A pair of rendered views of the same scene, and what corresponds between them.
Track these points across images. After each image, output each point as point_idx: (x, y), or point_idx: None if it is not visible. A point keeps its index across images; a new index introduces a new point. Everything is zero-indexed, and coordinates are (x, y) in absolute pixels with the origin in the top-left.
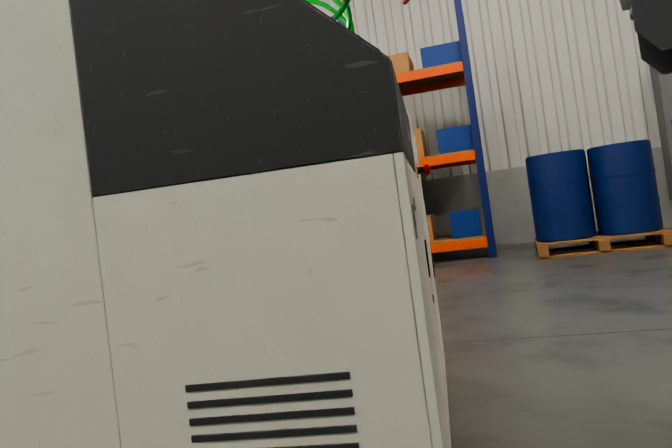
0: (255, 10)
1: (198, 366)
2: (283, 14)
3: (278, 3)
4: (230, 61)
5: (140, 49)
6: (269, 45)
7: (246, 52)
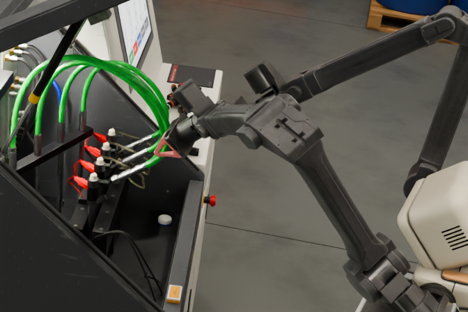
0: (75, 274)
1: None
2: (98, 284)
3: (95, 276)
4: (48, 301)
5: None
6: (82, 300)
7: (63, 299)
